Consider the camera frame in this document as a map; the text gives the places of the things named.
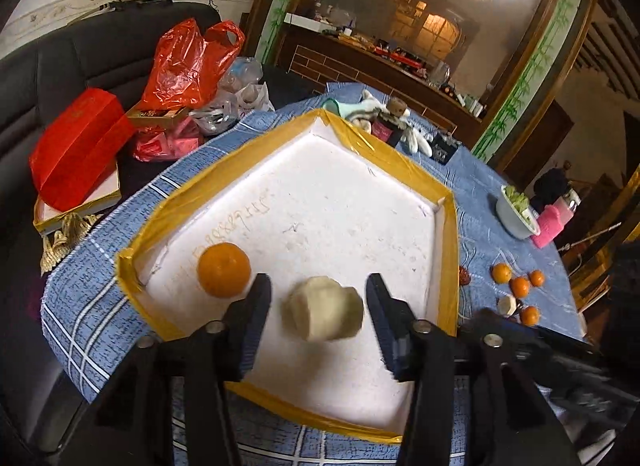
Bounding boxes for white cylindrical yam piece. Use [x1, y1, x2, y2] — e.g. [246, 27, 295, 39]
[286, 276, 363, 342]

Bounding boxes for red jujube date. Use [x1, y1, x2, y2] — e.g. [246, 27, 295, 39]
[459, 265, 471, 286]

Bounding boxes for orange tangerine in tray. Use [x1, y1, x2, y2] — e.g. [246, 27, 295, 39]
[196, 243, 252, 298]

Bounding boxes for white yam piece on table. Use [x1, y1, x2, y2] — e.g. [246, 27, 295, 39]
[497, 295, 518, 317]

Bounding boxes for orange tangerine on table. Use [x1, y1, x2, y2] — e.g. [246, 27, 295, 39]
[490, 262, 512, 284]
[528, 270, 546, 287]
[520, 305, 540, 327]
[509, 276, 530, 299]

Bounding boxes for white foam tray yellow tape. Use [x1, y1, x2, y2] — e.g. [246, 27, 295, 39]
[116, 109, 459, 444]

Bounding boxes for blue plaid tablecloth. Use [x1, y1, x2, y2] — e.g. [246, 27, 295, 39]
[40, 83, 582, 465]

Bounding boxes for white bowl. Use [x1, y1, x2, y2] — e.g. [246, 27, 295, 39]
[496, 185, 539, 241]

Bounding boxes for green vegetables in bowl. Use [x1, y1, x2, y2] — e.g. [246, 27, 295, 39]
[503, 185, 532, 222]

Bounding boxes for pink sleeved bottle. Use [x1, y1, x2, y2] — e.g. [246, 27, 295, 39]
[532, 189, 582, 248]

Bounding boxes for black small box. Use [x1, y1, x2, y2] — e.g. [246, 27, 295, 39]
[431, 133, 461, 166]

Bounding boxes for white gloves pile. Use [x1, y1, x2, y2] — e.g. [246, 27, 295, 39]
[340, 90, 433, 157]

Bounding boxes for small dark bottle cork cap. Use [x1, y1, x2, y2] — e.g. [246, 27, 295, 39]
[371, 97, 410, 147]

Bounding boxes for clear plastic bag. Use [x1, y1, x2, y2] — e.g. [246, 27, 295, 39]
[189, 56, 274, 137]

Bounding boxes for red gift box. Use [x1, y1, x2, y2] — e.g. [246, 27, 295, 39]
[28, 88, 134, 211]

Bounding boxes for red plastic bag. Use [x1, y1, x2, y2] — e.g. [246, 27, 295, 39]
[140, 18, 245, 110]

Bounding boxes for wooden sideboard cabinet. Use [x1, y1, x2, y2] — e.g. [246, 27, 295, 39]
[274, 25, 483, 148]

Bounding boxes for black leather sofa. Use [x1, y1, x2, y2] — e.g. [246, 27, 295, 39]
[1, 0, 220, 464]

